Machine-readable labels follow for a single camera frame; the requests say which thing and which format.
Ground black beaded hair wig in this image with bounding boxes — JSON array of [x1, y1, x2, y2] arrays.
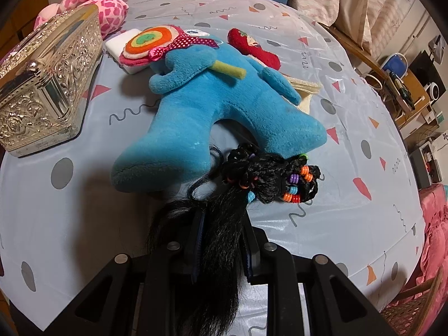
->
[[145, 143, 321, 336]]

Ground patterned tablecloth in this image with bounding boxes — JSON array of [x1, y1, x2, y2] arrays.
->
[[0, 0, 426, 334]]

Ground wooden side table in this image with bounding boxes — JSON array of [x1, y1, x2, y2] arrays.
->
[[316, 22, 386, 75]]

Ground blue folding chair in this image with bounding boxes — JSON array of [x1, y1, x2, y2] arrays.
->
[[381, 53, 409, 78]]

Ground red strawberry plush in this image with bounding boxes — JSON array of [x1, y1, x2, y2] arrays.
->
[[227, 27, 282, 71]]

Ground white desk fan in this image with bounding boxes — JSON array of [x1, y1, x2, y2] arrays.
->
[[425, 82, 446, 103]]

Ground beige folded cloths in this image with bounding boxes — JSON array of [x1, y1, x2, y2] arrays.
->
[[288, 76, 323, 115]]

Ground rattan wicker chair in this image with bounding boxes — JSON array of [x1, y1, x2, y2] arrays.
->
[[379, 262, 444, 336]]

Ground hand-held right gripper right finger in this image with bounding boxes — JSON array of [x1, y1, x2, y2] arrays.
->
[[241, 213, 397, 336]]

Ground pink spotted plush toy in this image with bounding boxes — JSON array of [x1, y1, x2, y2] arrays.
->
[[34, 0, 129, 38]]

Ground pink patterned curtain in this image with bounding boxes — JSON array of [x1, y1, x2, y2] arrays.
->
[[292, 0, 422, 56]]

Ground pink quilt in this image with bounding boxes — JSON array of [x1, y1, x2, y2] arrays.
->
[[418, 185, 448, 336]]

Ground wooden folding chair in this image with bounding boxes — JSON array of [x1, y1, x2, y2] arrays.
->
[[395, 69, 433, 127]]

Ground large blue plush toy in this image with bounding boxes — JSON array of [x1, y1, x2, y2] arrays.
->
[[110, 24, 328, 194]]

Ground black handheld device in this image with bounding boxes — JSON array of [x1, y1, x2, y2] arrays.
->
[[389, 71, 414, 104]]

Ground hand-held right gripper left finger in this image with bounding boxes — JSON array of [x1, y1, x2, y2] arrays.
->
[[44, 213, 208, 336]]

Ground white foam block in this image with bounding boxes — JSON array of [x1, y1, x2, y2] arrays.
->
[[104, 29, 148, 75]]

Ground black monitor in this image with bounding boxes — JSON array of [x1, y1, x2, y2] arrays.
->
[[408, 50, 444, 85]]

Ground white garment steamer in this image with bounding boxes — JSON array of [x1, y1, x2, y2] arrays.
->
[[428, 34, 445, 55]]

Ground silver ornate tissue box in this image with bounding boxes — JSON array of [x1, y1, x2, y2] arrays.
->
[[0, 5, 104, 158]]

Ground low grey shelf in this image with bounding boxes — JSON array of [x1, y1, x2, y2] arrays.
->
[[409, 139, 446, 190]]

